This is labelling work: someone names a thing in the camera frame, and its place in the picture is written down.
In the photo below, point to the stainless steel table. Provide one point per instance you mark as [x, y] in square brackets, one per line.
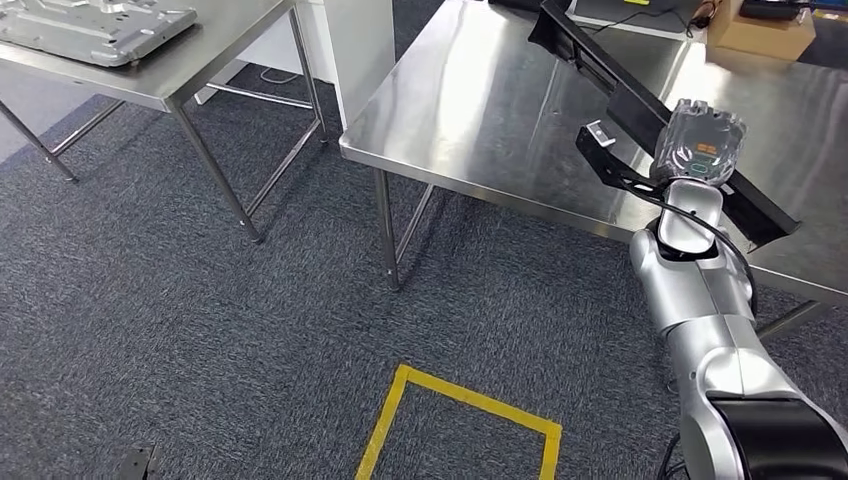
[166, 73]

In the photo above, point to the black plastic panel part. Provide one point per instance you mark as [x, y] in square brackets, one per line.
[629, 112]

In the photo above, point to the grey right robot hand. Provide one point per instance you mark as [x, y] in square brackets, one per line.
[699, 142]

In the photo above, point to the black right camera bracket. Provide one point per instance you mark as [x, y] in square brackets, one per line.
[606, 166]

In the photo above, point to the large cardboard box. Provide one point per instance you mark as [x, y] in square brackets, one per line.
[758, 36]

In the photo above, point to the white cabinet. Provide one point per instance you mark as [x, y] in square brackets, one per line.
[358, 60]

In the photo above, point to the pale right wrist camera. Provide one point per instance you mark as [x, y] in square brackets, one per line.
[601, 134]

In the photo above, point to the yellow floor tape square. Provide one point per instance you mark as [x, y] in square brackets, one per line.
[464, 397]

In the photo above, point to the black device with antenna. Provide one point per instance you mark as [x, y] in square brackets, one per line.
[768, 9]

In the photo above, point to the grey stamped metal panel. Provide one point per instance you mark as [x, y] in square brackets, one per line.
[93, 33]

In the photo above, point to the stainless steel workbench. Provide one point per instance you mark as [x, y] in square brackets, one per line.
[464, 99]

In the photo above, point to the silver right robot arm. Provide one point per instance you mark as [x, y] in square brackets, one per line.
[702, 298]

